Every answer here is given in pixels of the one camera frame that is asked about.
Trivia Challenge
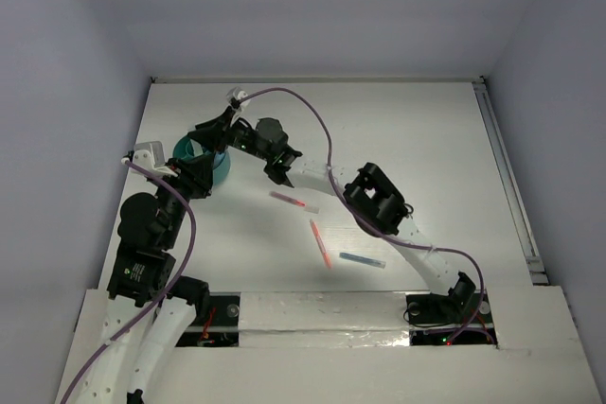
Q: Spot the blue gel pen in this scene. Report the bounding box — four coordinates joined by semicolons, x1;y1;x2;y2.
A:
339;252;386;269

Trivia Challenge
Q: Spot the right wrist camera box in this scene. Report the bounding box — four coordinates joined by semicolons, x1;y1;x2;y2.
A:
226;87;249;114

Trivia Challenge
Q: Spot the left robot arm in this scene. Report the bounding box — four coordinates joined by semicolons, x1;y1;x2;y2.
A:
60;147;214;403

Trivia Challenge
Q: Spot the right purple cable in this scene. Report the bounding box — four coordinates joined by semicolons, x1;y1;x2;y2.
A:
241;87;487;346

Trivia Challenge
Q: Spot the white foil front panel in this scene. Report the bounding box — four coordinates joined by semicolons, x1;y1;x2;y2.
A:
238;291;410;349

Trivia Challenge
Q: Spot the green round pen holder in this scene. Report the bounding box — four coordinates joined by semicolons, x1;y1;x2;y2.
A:
172;136;231;185

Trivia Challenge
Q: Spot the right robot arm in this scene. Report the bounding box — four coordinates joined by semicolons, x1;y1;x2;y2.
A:
187;111;485;325

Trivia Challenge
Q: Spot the orange red pen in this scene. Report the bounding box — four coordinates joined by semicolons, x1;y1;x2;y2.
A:
310;220;332;270

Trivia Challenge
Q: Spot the metal side rail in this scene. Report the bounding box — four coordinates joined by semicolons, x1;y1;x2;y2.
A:
472;78;550;286

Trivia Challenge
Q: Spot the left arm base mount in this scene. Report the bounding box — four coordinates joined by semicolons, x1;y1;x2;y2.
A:
176;293;241;348

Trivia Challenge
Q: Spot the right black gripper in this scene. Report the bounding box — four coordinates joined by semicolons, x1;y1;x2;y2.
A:
189;104;273;162

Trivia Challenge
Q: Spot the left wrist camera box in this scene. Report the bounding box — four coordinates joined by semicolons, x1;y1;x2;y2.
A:
120;141;177;177

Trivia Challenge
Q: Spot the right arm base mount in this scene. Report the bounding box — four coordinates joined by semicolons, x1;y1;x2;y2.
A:
402;291;497;346

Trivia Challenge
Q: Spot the pink gel pen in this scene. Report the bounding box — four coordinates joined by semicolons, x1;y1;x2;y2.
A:
269;191;320;214

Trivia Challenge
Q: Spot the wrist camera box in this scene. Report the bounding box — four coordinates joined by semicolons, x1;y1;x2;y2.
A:
120;141;177;177
226;87;249;114

